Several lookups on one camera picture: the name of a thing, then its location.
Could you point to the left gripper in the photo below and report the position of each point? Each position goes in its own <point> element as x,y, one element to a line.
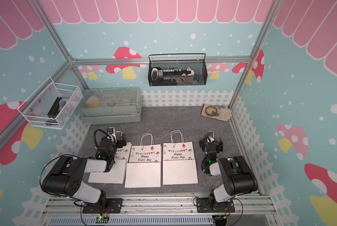
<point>104,138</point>

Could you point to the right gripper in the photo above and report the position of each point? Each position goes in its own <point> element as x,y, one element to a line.
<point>203,144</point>

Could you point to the paper bag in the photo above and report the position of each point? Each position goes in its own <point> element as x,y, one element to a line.
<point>144,164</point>
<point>179,164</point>
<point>117,174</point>

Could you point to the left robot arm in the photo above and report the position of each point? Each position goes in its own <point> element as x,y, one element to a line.
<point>65,177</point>

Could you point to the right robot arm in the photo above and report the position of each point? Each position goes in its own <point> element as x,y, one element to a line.
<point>237,177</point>

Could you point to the roll of brown tape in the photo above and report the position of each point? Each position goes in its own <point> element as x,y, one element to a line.
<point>211,111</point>

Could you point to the clear plastic storage box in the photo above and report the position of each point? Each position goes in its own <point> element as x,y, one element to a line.
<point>111,105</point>

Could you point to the black item in white basket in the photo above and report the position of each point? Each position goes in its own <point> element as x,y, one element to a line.
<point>54,110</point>

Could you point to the green circuit board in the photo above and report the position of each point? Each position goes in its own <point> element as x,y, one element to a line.
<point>102,220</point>

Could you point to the black white device in basket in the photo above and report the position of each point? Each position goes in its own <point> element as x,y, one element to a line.
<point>159,75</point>

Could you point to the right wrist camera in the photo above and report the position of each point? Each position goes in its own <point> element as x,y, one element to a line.
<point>210,137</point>

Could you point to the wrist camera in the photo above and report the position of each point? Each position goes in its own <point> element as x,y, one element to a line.
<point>111,134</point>
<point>210,137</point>

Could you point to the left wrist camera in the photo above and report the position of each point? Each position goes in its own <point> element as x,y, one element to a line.
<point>111,134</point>

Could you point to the white wire mesh basket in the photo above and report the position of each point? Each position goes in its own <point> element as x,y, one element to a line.
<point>51,105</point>

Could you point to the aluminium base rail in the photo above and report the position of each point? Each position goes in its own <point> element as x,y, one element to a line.
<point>164,209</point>

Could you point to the black wire mesh basket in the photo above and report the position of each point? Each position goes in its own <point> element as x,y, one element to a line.
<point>182,69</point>

